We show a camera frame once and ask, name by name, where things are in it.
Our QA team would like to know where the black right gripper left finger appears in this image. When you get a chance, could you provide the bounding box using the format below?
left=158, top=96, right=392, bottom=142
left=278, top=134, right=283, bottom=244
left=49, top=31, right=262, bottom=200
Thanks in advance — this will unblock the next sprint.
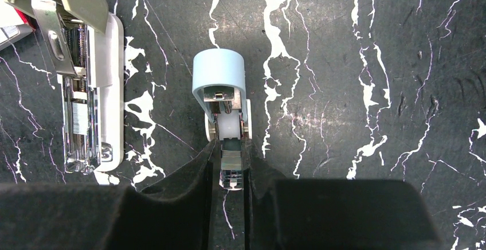
left=1, top=141, right=216, bottom=249

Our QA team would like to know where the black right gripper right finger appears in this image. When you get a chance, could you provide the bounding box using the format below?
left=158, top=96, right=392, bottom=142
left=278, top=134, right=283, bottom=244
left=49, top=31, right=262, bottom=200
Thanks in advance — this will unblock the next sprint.
left=242, top=140, right=441, bottom=249

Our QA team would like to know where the light blue eraser block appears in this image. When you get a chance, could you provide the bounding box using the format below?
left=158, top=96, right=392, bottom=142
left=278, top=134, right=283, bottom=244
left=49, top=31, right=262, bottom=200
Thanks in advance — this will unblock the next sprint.
left=191, top=48, right=252, bottom=191

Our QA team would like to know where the cream white stapler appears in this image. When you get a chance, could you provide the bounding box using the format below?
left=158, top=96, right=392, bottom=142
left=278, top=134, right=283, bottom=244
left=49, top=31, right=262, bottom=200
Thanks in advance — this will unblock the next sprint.
left=0, top=0, right=126, bottom=174

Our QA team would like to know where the grey staple tray insert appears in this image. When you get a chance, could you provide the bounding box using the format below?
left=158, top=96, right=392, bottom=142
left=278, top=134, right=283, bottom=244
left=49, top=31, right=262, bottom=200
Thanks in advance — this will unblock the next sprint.
left=1, top=2, right=36, bottom=50

